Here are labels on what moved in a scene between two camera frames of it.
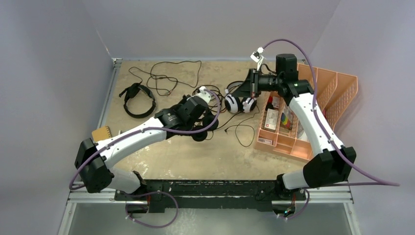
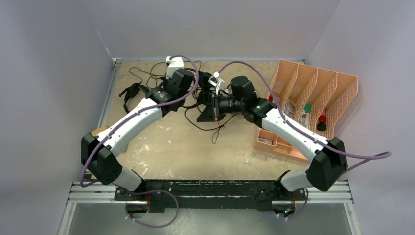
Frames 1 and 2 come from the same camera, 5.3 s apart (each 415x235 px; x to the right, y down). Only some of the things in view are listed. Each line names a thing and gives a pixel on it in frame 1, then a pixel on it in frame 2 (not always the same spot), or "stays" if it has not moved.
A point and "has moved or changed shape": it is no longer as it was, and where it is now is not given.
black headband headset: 131,91 stays
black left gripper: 182,102 to 170,80
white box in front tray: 265,141 stays
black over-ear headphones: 208,120 has moved or changed shape
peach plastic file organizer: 277,129 stays
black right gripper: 245,89 to 213,112
